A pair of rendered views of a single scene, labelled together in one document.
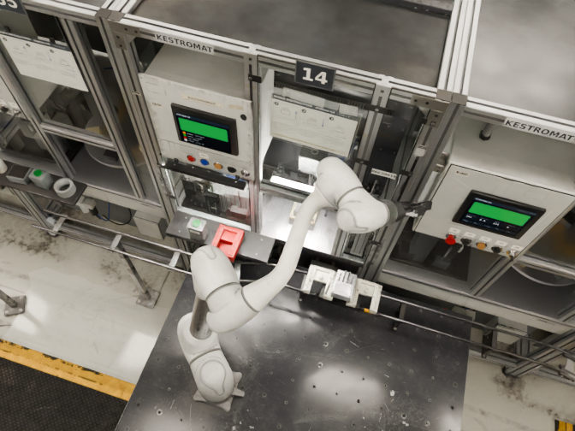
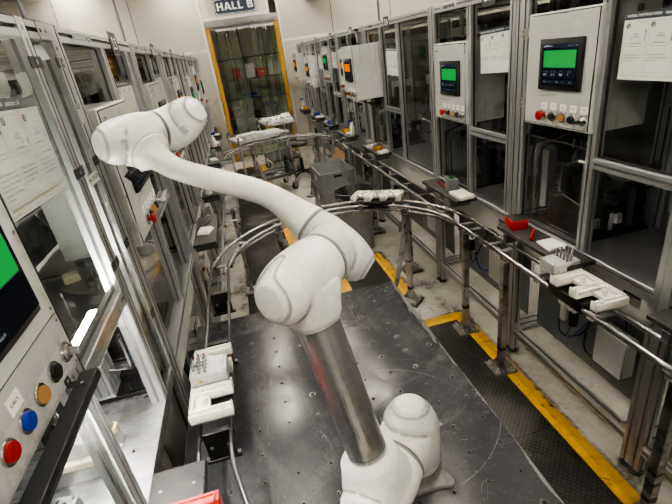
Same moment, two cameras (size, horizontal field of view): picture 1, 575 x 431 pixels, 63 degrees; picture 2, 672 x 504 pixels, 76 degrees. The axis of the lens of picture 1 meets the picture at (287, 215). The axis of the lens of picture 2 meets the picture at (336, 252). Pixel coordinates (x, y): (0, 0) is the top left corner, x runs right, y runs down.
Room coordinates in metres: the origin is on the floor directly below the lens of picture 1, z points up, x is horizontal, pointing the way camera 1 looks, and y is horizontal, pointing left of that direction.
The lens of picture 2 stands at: (0.92, 1.04, 1.87)
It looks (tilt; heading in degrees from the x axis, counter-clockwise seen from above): 25 degrees down; 247
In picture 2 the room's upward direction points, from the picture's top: 8 degrees counter-clockwise
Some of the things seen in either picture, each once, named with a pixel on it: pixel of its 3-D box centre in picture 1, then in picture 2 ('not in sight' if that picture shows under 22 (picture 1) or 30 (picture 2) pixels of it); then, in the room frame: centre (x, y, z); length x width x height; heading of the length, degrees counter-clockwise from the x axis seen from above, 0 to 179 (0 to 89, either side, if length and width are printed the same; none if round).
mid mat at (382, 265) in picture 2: not in sight; (368, 280); (-0.60, -1.92, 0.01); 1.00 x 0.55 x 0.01; 77
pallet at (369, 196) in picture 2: not in sight; (377, 199); (-0.58, -1.60, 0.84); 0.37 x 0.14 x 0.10; 135
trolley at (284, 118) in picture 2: not in sight; (280, 142); (-1.51, -6.52, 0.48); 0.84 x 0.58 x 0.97; 85
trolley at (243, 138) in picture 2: not in sight; (264, 160); (-0.83, -5.37, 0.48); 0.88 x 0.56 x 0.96; 5
